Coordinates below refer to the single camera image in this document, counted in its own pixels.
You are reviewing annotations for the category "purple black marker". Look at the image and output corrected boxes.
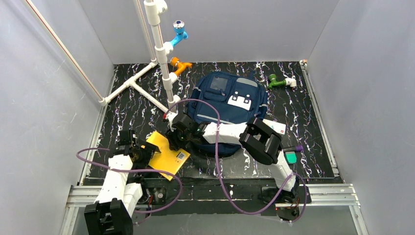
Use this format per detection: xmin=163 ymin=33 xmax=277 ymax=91
xmin=282 ymin=145 xmax=303 ymax=152

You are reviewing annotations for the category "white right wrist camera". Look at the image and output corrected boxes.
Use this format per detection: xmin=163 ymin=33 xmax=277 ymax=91
xmin=163 ymin=112 xmax=178 ymax=131

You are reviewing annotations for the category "orange tap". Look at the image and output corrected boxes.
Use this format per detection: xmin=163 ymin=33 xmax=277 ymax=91
xmin=170 ymin=57 xmax=192 ymax=76

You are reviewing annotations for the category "blue tap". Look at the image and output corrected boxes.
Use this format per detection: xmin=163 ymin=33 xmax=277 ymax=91
xmin=170 ymin=20 xmax=188 ymax=47

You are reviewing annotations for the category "small card box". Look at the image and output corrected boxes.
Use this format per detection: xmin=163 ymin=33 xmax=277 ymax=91
xmin=263 ymin=119 xmax=287 ymax=135

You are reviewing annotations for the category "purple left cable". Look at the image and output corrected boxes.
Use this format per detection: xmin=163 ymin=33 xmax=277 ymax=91
xmin=75 ymin=147 xmax=184 ymax=226

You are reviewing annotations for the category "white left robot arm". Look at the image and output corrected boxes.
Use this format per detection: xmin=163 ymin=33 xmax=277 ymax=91
xmin=84 ymin=129 xmax=160 ymax=235

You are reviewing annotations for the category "navy blue student backpack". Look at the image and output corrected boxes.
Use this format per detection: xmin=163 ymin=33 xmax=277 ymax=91
xmin=185 ymin=70 xmax=268 ymax=157

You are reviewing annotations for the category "yellow book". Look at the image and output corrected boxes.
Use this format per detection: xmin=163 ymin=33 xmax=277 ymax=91
xmin=146 ymin=131 xmax=190 ymax=175

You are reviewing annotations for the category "green tap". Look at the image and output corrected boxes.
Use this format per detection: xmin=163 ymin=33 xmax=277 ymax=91
xmin=268 ymin=74 xmax=287 ymax=89

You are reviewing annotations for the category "white PVC pipe stand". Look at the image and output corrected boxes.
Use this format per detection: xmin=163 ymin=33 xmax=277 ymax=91
xmin=100 ymin=0 xmax=181 ymax=113

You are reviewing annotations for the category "purple cable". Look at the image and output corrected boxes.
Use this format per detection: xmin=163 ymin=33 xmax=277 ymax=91
xmin=163 ymin=98 xmax=308 ymax=224
xmin=75 ymin=147 xmax=184 ymax=226

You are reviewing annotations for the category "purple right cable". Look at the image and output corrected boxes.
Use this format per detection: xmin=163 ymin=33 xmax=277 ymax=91
xmin=163 ymin=98 xmax=308 ymax=224

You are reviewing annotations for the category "green eraser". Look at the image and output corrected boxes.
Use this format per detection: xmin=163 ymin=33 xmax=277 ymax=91
xmin=284 ymin=151 xmax=297 ymax=165

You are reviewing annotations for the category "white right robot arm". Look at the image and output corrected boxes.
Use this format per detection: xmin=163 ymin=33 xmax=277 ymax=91
xmin=164 ymin=112 xmax=299 ymax=201

